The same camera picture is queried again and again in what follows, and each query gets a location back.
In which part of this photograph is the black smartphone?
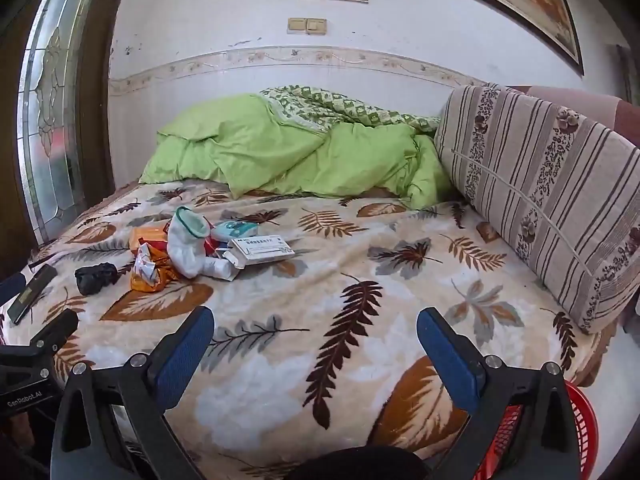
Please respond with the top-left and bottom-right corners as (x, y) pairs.
(7, 263), (59, 326)

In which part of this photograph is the green quilt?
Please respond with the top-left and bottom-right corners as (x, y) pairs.
(138, 85), (455, 211)

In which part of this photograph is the striped floral cushion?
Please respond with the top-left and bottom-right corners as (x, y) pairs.
(433, 84), (640, 335)

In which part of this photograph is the dark wooden window frame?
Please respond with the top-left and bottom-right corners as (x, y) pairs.
(75, 0), (138, 211)

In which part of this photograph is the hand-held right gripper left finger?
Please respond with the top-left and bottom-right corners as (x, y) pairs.
(50, 305), (216, 480)

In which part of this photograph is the teal white packet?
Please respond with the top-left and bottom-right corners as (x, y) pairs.
(210, 220), (259, 242)

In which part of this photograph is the orange white wrapper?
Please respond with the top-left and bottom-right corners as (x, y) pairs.
(131, 242), (181, 294)

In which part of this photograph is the white medicine box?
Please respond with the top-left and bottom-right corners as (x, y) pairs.
(222, 234), (297, 270)

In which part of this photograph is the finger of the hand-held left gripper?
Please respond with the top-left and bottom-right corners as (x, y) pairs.
(29, 308), (80, 357)

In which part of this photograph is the pink upholstered backrest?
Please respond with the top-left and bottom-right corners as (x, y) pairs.
(505, 85), (640, 133)

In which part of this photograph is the orange plastic bag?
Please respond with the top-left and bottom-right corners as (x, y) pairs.
(129, 224), (171, 253)

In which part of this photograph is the white sock green cuff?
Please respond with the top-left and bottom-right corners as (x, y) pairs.
(166, 206), (235, 282)

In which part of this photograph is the red blue small packet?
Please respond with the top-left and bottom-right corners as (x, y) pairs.
(202, 237), (232, 258)

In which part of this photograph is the leaded glass window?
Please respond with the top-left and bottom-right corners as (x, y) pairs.
(15, 0), (107, 246)

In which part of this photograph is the dark blue cloth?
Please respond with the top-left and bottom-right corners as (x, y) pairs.
(0, 272), (27, 307)

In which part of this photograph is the red mesh basket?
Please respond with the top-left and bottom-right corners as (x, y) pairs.
(472, 380), (599, 480)

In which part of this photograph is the black small pouch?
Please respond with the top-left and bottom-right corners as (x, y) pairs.
(74, 262), (119, 296)

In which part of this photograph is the leaf printed blanket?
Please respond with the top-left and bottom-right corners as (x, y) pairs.
(0, 180), (621, 480)

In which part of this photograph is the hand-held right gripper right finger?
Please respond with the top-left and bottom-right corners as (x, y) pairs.
(416, 307), (596, 480)

